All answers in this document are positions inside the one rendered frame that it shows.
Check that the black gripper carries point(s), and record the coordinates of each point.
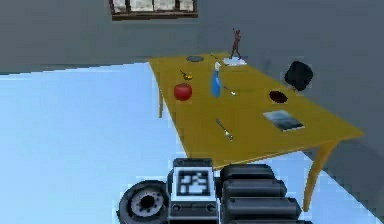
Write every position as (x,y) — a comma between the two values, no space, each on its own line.
(145,203)

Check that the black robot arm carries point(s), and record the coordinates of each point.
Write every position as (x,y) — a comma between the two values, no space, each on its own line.
(246,196)

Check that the yellow dining table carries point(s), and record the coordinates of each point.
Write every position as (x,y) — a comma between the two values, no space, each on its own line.
(246,110)

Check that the silver fork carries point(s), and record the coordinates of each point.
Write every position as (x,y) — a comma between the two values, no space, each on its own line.
(224,128)

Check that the red apple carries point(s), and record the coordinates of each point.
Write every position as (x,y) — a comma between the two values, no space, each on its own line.
(182,92)

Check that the golden ladle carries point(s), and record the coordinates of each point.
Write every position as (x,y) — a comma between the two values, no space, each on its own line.
(186,75)

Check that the blue spray bottle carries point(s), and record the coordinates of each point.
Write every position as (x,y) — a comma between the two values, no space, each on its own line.
(216,83)

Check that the silver spoon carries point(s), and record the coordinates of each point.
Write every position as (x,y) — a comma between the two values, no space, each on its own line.
(230,90)

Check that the grey plate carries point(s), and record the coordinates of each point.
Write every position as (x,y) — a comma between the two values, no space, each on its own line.
(195,59)

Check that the grey book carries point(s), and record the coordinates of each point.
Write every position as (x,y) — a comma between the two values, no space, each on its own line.
(283,120)

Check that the white cloth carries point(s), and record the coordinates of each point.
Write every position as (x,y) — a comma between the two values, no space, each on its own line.
(234,61)

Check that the dark red statuette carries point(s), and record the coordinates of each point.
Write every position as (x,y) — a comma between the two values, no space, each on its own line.
(236,45)

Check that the black chair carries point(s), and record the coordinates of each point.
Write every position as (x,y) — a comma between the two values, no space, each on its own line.
(298,75)

